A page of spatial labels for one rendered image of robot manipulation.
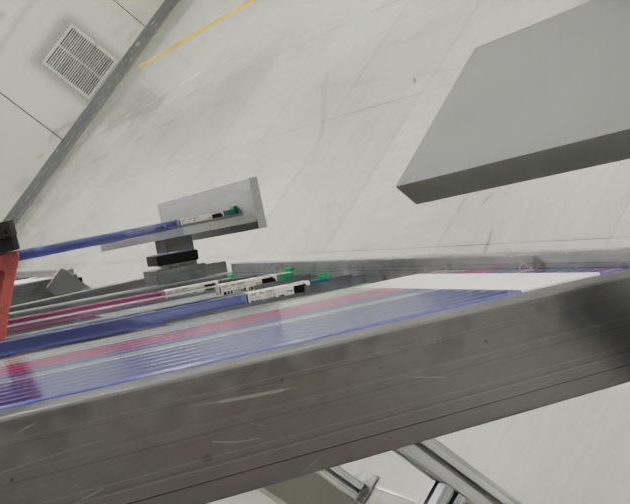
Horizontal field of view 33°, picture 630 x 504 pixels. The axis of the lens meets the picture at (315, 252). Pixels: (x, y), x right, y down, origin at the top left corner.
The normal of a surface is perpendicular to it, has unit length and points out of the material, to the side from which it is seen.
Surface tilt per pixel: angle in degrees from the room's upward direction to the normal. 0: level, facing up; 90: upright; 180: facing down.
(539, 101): 0
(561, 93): 0
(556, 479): 0
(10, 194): 90
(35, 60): 90
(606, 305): 90
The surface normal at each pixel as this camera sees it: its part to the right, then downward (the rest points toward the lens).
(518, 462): -0.73, -0.58
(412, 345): 0.44, -0.02
